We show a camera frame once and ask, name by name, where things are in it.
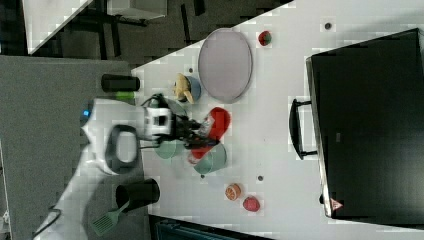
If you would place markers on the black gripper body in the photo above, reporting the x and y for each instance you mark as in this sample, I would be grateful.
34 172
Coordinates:
186 130

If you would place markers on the red ketchup bottle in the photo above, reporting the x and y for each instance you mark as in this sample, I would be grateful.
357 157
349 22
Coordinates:
214 126

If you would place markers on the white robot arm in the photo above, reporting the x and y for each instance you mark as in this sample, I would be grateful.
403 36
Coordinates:
114 130

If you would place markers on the black toaster oven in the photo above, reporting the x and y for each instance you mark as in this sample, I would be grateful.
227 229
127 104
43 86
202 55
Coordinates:
368 118

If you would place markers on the green cup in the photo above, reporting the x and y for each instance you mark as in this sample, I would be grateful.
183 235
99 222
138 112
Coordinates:
213 161

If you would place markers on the yellow toy banana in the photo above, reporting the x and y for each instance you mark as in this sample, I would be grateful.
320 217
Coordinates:
182 89

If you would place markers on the small blue bowl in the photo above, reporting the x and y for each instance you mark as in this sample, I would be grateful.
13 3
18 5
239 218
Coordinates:
195 88

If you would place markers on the orange slice toy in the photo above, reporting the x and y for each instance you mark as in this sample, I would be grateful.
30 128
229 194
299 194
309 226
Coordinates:
233 192

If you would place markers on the black utensil holder cup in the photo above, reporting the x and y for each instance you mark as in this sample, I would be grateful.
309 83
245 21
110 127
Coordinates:
137 194

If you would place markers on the green marker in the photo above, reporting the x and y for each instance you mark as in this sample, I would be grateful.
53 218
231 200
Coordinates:
125 95

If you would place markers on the round grey plate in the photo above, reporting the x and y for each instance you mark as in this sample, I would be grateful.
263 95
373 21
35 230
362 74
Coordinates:
225 65

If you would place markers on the red toy fruit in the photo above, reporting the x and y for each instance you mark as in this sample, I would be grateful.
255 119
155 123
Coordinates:
251 204

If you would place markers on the dark crate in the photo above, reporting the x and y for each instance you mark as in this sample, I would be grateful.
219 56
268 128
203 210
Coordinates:
170 229

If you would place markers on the red toy strawberry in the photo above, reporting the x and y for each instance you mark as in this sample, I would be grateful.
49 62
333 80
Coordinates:
264 38

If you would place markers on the green spatula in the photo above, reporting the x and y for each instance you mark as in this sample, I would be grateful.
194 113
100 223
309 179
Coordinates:
108 221

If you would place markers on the white side table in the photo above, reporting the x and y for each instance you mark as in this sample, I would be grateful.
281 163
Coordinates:
44 18

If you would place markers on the black cylinder post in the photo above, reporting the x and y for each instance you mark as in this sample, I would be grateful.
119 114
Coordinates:
119 83

